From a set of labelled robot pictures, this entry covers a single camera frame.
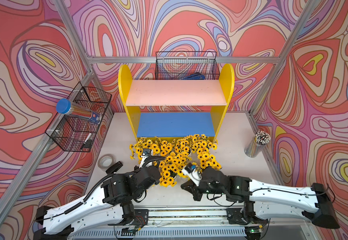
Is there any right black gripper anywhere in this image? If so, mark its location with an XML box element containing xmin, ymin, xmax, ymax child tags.
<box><xmin>180</xmin><ymin>178</ymin><xmax>226</xmax><ymax>202</ymax></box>

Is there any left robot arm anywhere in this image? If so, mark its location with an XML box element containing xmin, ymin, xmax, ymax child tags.
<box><xmin>33</xmin><ymin>166</ymin><xmax>161</xmax><ymax>240</ymax></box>

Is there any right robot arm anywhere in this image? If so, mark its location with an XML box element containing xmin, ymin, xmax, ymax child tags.
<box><xmin>181</xmin><ymin>164</ymin><xmax>340</xmax><ymax>229</ymax></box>

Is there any black stapler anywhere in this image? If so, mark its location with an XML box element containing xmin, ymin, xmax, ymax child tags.
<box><xmin>106</xmin><ymin>161</ymin><xmax>123</xmax><ymax>175</ymax></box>

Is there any white tape roll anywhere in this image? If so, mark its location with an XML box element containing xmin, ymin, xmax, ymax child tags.
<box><xmin>97</xmin><ymin>154</ymin><xmax>115</xmax><ymax>171</ymax></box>

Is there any black marker in basket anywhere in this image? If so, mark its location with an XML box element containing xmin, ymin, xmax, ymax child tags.
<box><xmin>80</xmin><ymin>133</ymin><xmax>93</xmax><ymax>150</ymax></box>

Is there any yellow wooden shelf unit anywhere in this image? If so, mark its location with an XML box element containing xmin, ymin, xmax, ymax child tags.
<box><xmin>118</xmin><ymin>64</ymin><xmax>235</xmax><ymax>142</ymax></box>

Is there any clear cup of pencils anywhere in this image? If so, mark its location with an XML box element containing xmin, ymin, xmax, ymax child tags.
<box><xmin>244</xmin><ymin>131</ymin><xmax>271</xmax><ymax>158</ymax></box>

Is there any clear tube blue cap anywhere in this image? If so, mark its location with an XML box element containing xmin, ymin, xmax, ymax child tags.
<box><xmin>56</xmin><ymin>99</ymin><xmax>101</xmax><ymax>125</ymax></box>

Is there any blue object in back basket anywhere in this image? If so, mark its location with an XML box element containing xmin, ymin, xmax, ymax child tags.
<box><xmin>182</xmin><ymin>73</ymin><xmax>206</xmax><ymax>80</ymax></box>

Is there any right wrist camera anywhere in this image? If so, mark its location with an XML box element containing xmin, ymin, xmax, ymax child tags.
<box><xmin>182</xmin><ymin>163</ymin><xmax>202</xmax><ymax>187</ymax></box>

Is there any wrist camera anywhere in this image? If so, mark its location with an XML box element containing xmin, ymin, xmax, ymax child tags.
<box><xmin>139</xmin><ymin>149</ymin><xmax>152</xmax><ymax>168</ymax></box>
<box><xmin>182</xmin><ymin>163</ymin><xmax>202</xmax><ymax>187</ymax></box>

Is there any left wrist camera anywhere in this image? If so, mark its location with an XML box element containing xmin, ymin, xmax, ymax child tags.
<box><xmin>139</xmin><ymin>149</ymin><xmax>152</xmax><ymax>168</ymax></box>

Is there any metal base rail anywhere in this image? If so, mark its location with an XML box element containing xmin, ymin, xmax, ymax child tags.
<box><xmin>71</xmin><ymin>207</ymin><xmax>317</xmax><ymax>240</ymax></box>

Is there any black wire basket left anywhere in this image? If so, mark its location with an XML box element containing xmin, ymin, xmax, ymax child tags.
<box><xmin>45</xmin><ymin>83</ymin><xmax>112</xmax><ymax>152</ymax></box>

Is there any black wire basket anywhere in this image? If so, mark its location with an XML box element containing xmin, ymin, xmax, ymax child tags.
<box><xmin>155</xmin><ymin>50</ymin><xmax>220</xmax><ymax>80</ymax></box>
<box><xmin>45</xmin><ymin>83</ymin><xmax>112</xmax><ymax>152</ymax></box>

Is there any black wire basket back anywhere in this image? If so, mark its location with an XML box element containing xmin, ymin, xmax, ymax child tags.
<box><xmin>155</xmin><ymin>50</ymin><xmax>220</xmax><ymax>80</ymax></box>

